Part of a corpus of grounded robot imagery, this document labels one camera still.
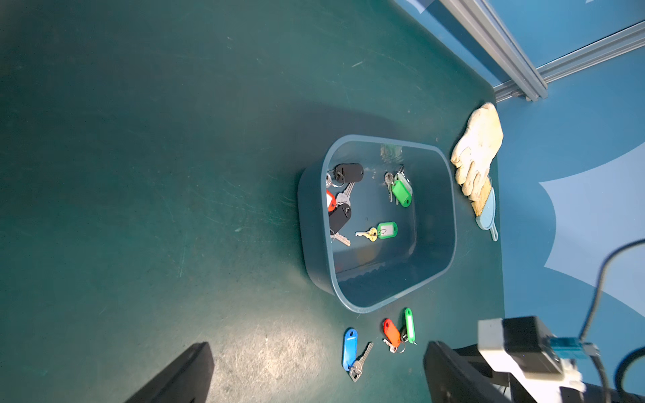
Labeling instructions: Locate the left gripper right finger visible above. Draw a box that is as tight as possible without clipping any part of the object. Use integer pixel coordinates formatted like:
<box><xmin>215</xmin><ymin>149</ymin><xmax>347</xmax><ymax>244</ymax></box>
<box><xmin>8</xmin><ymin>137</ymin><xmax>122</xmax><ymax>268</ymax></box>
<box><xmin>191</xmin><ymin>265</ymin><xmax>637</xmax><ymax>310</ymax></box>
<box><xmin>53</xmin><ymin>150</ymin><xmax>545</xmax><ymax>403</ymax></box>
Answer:
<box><xmin>423</xmin><ymin>341</ymin><xmax>510</xmax><ymax>403</ymax></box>

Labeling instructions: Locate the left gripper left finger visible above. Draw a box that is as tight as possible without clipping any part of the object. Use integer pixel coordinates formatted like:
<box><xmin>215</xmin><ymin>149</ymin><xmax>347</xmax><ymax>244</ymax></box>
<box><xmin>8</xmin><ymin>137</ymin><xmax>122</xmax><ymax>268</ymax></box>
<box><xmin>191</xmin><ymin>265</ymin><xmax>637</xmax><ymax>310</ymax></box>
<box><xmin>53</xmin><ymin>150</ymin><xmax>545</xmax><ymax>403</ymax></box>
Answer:
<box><xmin>127</xmin><ymin>342</ymin><xmax>214</xmax><ymax>403</ymax></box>

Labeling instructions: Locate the key with light green tag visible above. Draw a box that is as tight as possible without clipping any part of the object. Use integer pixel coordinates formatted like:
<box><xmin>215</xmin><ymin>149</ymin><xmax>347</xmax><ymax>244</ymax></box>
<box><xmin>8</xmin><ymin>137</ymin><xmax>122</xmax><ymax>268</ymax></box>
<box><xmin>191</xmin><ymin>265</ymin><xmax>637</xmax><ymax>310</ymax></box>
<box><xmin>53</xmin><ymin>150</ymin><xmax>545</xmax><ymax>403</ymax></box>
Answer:
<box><xmin>401</xmin><ymin>307</ymin><xmax>416</xmax><ymax>344</ymax></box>

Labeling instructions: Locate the key with red tag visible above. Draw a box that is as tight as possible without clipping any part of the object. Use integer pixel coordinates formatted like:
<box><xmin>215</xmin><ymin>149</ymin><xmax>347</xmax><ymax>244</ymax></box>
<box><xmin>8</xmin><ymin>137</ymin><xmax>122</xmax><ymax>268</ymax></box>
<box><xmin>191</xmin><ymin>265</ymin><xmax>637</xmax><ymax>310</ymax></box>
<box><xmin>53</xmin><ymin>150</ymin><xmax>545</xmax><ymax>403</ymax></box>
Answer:
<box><xmin>382</xmin><ymin>318</ymin><xmax>405</xmax><ymax>354</ymax></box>
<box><xmin>326</xmin><ymin>190</ymin><xmax>337</xmax><ymax>213</ymax></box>

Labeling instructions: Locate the key with blue tag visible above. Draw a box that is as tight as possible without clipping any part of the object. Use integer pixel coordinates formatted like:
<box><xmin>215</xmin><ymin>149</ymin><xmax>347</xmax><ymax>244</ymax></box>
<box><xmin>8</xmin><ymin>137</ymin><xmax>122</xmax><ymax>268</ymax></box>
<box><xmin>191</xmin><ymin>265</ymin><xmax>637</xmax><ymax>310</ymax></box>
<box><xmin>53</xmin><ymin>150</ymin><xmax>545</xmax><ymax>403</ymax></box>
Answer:
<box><xmin>342</xmin><ymin>328</ymin><xmax>374</xmax><ymax>382</ymax></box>

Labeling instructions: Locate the key with bright green tag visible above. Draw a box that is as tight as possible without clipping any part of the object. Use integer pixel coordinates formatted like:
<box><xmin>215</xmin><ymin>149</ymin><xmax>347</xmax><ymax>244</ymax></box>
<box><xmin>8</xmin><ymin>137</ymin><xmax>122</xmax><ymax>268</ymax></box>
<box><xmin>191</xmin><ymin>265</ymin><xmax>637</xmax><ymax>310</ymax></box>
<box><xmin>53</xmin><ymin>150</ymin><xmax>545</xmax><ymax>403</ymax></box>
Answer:
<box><xmin>384</xmin><ymin>166</ymin><xmax>413</xmax><ymax>208</ymax></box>

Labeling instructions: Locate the key with black tag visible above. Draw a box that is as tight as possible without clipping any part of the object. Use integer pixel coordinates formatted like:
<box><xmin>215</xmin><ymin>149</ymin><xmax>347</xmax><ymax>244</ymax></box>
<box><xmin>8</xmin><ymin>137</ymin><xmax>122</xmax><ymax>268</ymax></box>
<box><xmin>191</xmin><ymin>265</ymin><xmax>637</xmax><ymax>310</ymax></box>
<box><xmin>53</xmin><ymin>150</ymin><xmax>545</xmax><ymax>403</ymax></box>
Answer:
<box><xmin>325</xmin><ymin>163</ymin><xmax>364</xmax><ymax>206</ymax></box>
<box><xmin>329</xmin><ymin>203</ymin><xmax>352</xmax><ymax>247</ymax></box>

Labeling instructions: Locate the translucent blue storage box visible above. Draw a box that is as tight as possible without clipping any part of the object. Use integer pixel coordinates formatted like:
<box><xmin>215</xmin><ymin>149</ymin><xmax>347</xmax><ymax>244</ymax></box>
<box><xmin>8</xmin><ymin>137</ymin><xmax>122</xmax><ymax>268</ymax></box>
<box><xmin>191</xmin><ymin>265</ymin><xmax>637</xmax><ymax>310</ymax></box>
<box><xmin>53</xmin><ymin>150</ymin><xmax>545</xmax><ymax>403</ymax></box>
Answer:
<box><xmin>297</xmin><ymin>134</ymin><xmax>457</xmax><ymax>314</ymax></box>

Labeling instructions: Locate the key with green white tag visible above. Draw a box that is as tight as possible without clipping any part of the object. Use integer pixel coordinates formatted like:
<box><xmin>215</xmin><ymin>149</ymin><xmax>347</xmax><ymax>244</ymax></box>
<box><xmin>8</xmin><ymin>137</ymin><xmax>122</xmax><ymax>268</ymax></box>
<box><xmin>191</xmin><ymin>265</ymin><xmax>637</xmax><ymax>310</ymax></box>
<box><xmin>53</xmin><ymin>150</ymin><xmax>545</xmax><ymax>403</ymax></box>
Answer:
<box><xmin>354</xmin><ymin>222</ymin><xmax>398</xmax><ymax>242</ymax></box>

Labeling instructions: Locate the beige work glove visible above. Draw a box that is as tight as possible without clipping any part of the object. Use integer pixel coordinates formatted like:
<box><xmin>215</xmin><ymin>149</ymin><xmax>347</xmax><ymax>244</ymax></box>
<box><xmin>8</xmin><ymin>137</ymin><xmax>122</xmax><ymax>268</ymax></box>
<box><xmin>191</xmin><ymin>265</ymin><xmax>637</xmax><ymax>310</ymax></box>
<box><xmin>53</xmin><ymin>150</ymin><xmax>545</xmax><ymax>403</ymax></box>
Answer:
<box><xmin>450</xmin><ymin>102</ymin><xmax>503</xmax><ymax>202</ymax></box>

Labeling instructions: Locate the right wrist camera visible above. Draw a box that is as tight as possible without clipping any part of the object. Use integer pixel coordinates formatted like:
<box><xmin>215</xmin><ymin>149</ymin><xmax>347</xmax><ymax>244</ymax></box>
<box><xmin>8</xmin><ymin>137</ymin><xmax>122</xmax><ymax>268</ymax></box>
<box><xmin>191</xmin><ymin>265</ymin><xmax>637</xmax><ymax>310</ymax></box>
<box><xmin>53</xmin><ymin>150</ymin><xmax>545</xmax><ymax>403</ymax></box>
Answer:
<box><xmin>477</xmin><ymin>317</ymin><xmax>600</xmax><ymax>402</ymax></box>

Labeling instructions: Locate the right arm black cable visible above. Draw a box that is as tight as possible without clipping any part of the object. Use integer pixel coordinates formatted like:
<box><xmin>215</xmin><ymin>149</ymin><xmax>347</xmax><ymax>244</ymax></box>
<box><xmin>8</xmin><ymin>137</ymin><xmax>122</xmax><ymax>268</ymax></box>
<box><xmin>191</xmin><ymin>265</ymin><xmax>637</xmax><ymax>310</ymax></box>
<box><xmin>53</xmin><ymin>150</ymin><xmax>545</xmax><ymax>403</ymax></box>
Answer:
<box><xmin>576</xmin><ymin>237</ymin><xmax>645</xmax><ymax>403</ymax></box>

